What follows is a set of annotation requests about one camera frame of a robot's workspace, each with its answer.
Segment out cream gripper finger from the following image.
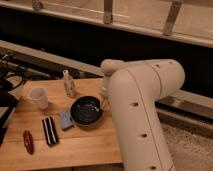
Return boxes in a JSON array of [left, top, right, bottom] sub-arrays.
[[98, 98, 107, 111]]

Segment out black ceramic bowl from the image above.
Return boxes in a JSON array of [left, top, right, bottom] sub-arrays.
[[70, 96, 103, 126]]

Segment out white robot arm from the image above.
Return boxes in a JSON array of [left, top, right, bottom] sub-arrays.
[[100, 59, 185, 171]]

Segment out small clear bottle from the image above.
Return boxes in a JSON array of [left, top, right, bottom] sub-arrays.
[[63, 70, 75, 97]]

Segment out blue sponge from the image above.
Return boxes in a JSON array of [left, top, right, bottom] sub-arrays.
[[60, 111, 73, 130]]

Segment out black white striped block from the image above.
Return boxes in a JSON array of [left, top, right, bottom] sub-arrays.
[[42, 117, 59, 147]]

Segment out translucent plastic cup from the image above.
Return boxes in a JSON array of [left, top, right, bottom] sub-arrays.
[[28, 87, 48, 110]]

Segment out dark red oval object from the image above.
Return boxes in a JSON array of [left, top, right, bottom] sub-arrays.
[[23, 130, 34, 154]]

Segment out black equipment with cables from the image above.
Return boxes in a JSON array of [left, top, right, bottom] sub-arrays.
[[0, 53, 25, 146]]

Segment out metal window frame rail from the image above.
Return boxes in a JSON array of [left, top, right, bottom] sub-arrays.
[[0, 0, 213, 48]]

